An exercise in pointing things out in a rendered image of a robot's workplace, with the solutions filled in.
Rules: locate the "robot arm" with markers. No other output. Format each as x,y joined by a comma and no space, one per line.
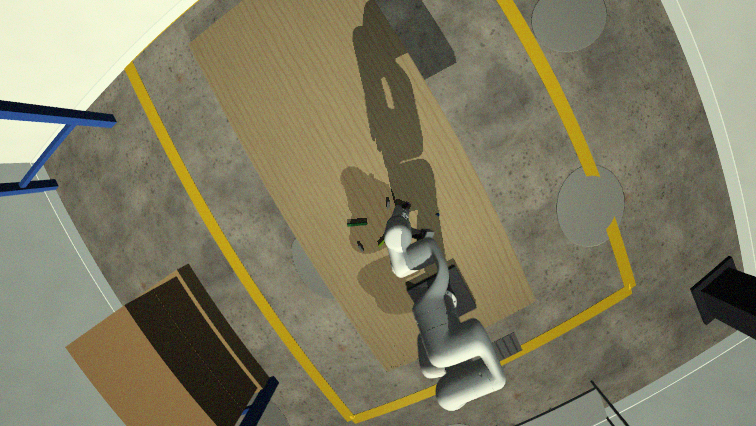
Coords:
447,344

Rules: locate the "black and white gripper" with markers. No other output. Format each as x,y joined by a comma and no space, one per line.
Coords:
398,210

